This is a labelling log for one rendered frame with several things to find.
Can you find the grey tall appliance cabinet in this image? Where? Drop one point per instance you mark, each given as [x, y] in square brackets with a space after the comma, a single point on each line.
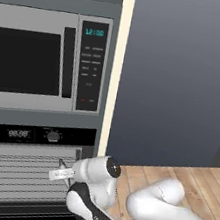
[59, 2]

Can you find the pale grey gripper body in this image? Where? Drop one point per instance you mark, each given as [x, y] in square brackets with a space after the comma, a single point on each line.
[61, 174]

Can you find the silver microwave oven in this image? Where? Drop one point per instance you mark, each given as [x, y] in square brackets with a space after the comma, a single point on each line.
[38, 63]

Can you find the black built-in oven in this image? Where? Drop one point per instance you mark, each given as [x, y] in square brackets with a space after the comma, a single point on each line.
[10, 173]

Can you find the tall grey fridge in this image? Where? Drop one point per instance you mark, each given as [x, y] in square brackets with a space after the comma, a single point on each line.
[178, 79]

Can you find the black oven knob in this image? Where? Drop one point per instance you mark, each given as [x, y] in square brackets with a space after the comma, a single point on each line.
[53, 136]

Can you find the silver microwave door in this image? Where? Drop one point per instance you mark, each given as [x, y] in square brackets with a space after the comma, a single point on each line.
[28, 63]

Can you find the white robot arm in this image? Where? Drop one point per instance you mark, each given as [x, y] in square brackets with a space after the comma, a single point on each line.
[166, 209]

